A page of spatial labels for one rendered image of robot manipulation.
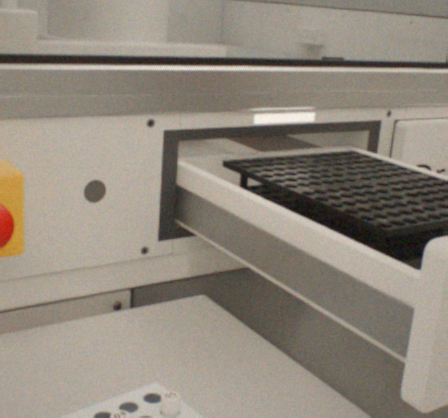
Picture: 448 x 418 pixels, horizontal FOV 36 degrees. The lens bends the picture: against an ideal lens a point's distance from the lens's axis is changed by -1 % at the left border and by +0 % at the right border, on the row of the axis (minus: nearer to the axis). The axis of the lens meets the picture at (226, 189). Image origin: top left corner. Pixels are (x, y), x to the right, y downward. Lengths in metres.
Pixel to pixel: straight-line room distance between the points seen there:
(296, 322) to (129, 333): 0.29
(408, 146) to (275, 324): 0.27
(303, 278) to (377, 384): 0.52
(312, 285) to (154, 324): 0.18
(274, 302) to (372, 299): 0.36
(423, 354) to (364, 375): 0.57
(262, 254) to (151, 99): 0.18
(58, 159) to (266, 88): 0.23
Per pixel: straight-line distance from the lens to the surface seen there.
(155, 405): 0.47
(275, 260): 0.56
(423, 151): 0.88
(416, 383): 0.45
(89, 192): 0.65
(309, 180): 0.64
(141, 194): 0.67
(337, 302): 0.51
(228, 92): 0.70
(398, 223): 0.55
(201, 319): 0.67
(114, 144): 0.64
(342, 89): 0.80
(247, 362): 0.60
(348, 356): 0.97
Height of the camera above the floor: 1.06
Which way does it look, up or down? 16 degrees down
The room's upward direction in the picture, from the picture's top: 4 degrees clockwise
